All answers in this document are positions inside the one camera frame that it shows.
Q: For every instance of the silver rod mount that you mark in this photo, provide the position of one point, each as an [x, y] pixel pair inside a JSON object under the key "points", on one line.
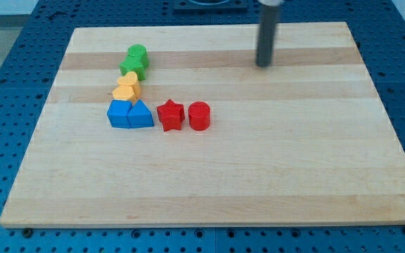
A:
{"points": [[271, 2]]}

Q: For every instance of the red cylinder block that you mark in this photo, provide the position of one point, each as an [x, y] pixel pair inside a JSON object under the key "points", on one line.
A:
{"points": [[199, 116]]}

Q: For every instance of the blue triangle block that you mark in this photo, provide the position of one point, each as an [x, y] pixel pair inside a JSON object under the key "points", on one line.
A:
{"points": [[140, 116]]}

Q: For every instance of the green cylinder block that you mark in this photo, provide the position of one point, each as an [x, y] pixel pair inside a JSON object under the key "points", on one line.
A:
{"points": [[139, 52]]}

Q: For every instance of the light wooden board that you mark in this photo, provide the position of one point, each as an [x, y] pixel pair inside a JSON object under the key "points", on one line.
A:
{"points": [[305, 142]]}

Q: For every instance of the green star block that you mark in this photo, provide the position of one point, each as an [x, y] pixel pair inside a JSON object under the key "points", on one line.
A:
{"points": [[130, 64]]}

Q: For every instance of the red star block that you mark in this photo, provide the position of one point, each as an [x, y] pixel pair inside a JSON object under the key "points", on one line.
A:
{"points": [[171, 115]]}

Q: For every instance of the yellow heart block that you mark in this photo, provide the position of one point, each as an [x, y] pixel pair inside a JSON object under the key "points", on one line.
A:
{"points": [[130, 79]]}

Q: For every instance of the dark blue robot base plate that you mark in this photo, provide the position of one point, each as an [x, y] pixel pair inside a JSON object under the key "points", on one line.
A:
{"points": [[209, 5]]}

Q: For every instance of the blue cube block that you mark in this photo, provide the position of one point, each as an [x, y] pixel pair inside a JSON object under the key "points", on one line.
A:
{"points": [[118, 113]]}

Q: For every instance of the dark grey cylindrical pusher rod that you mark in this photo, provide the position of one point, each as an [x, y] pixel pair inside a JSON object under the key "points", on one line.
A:
{"points": [[268, 19]]}

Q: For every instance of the yellow pentagon block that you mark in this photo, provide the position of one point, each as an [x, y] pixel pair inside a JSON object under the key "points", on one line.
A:
{"points": [[125, 93]]}

